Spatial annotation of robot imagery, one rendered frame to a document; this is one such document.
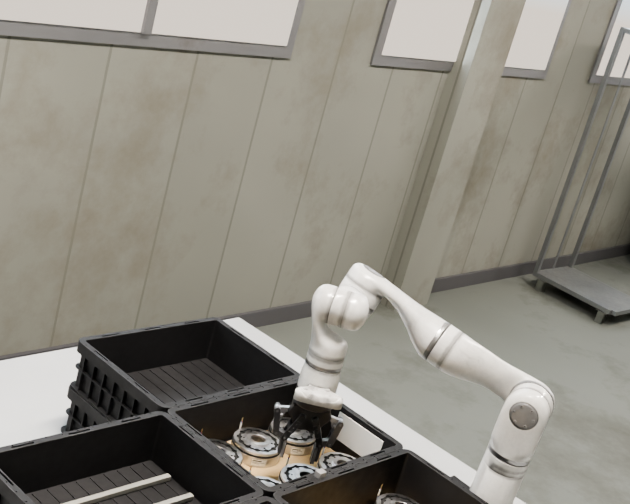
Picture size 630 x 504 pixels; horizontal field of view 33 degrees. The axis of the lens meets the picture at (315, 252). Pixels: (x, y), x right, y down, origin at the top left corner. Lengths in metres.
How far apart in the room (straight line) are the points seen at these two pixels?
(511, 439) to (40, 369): 1.12
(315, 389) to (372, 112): 3.03
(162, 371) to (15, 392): 0.33
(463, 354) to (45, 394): 0.96
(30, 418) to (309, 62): 2.44
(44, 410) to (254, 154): 2.17
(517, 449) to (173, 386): 0.75
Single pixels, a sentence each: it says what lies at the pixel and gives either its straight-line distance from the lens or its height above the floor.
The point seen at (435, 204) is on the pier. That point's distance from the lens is 5.42.
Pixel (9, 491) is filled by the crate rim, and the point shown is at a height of 0.92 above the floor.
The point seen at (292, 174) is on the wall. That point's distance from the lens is 4.64.
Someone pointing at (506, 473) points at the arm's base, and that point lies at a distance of 2.28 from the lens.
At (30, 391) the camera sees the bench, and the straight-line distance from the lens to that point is 2.55.
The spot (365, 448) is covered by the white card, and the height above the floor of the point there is 0.88.
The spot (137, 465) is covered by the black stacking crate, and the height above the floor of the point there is 0.83.
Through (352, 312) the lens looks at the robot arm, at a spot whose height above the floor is 1.24.
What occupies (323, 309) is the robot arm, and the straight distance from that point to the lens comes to 1.95.
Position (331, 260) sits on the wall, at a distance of 5.11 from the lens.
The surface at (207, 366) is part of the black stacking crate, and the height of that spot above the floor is 0.83.
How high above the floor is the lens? 1.94
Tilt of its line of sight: 19 degrees down
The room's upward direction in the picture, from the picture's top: 16 degrees clockwise
